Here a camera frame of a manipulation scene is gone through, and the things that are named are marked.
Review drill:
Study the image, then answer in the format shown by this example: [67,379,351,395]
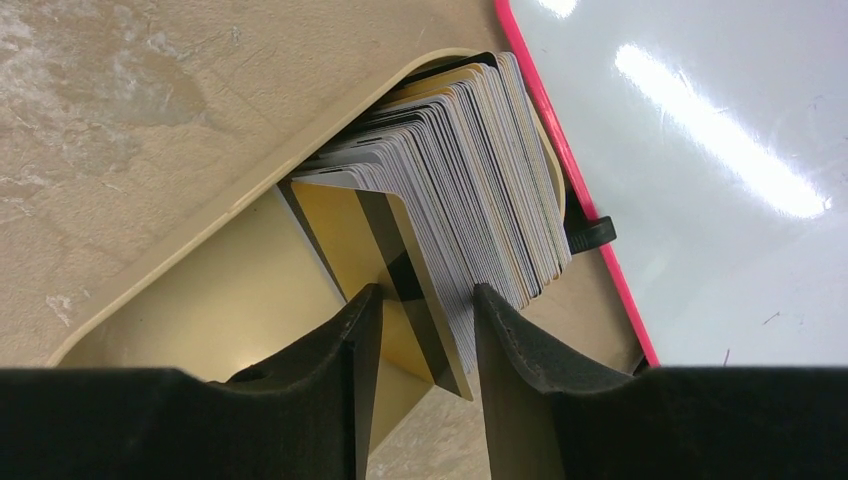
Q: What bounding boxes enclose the gold credit card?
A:
[278,180,473,400]

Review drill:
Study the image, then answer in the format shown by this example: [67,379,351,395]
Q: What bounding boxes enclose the stack of cards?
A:
[290,52,571,371]

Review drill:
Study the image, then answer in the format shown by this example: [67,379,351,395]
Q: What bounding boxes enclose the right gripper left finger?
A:
[1,284,383,479]

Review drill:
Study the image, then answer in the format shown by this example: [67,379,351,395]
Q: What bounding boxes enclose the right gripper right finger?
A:
[473,284,847,479]

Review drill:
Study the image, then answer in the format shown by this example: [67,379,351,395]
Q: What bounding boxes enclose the black whiteboard stand foot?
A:
[564,216,617,255]

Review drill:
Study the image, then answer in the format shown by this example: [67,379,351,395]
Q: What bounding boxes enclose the pink framed whiteboard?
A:
[495,1,847,366]

